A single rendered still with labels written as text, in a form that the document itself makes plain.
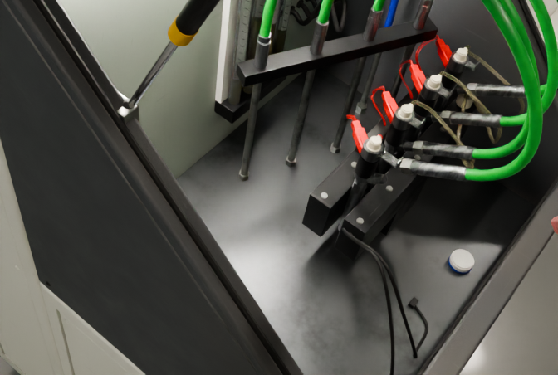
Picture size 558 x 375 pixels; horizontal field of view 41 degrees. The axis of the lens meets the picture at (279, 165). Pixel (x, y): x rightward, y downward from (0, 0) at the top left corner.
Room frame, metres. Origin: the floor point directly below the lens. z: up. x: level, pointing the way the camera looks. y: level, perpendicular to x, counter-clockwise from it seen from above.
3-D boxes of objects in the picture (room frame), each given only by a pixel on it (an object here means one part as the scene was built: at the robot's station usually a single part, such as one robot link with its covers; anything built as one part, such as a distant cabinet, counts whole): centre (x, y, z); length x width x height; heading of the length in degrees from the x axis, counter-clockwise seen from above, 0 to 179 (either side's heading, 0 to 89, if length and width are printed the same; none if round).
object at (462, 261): (0.67, -0.32, 0.84); 0.04 x 0.04 x 0.01
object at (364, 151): (0.65, -0.13, 0.98); 0.05 x 0.03 x 0.21; 61
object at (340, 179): (0.76, -0.18, 0.91); 0.34 x 0.10 x 0.15; 151
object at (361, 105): (0.96, -0.13, 0.93); 0.02 x 0.02 x 0.19; 61
